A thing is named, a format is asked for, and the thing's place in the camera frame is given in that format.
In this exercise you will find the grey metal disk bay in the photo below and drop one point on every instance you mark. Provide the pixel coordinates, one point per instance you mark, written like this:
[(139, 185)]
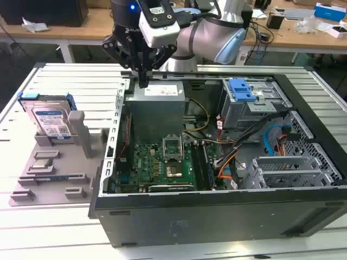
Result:
[(284, 173)]

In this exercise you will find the black case fan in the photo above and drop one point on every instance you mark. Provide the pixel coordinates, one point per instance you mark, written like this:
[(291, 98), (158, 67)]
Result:
[(125, 140)]

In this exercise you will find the blue plastic cage latch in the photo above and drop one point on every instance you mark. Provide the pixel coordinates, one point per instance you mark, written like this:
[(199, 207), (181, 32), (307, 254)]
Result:
[(240, 90)]

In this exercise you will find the CPU socket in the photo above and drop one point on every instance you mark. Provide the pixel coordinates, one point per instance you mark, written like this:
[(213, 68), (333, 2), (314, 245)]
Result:
[(173, 171)]

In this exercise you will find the blue cardboard box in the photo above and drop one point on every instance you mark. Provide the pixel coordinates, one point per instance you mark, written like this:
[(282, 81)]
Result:
[(329, 12)]

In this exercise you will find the black graphics card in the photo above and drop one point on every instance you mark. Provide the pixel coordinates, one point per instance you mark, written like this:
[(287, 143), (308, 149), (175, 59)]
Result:
[(168, 187)]

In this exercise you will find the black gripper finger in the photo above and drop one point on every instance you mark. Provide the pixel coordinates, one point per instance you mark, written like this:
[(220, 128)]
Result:
[(166, 54), (116, 47)]

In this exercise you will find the wooden desk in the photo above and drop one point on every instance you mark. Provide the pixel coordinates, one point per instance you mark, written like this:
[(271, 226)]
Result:
[(89, 27)]

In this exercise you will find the grey metal drive cage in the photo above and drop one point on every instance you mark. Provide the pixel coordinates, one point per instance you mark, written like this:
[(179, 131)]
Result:
[(244, 113)]

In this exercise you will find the grey power supply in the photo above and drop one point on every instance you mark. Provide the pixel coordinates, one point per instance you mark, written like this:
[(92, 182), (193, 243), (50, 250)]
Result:
[(154, 113)]

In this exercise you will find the crumpled white paper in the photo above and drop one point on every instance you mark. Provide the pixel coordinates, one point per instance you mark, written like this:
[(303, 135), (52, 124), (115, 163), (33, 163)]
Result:
[(35, 25)]

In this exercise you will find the hard disk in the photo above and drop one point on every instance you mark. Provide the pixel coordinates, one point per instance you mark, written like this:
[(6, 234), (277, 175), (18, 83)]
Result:
[(50, 119)]

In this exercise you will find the black RAM slot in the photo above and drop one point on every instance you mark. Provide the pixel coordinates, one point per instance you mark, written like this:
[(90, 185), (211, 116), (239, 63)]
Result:
[(204, 162), (197, 165)]

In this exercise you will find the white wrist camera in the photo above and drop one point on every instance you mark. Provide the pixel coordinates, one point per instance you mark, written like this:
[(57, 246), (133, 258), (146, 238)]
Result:
[(160, 32)]

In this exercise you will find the black box on desk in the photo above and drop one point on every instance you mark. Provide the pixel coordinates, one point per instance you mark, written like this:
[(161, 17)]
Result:
[(40, 12)]

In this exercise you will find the grey parts rack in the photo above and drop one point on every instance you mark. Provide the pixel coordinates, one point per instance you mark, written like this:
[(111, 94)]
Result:
[(67, 165)]

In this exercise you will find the silver CPU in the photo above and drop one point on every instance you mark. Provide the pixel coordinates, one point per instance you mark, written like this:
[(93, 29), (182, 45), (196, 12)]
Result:
[(42, 163)]

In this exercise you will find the green motherboard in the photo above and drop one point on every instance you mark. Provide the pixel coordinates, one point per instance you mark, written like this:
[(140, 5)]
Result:
[(146, 162)]

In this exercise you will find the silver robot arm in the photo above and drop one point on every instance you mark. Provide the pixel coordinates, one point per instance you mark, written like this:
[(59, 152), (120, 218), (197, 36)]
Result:
[(206, 35)]

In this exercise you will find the black PC case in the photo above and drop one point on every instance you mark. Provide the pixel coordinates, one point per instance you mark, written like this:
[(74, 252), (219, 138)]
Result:
[(189, 216)]

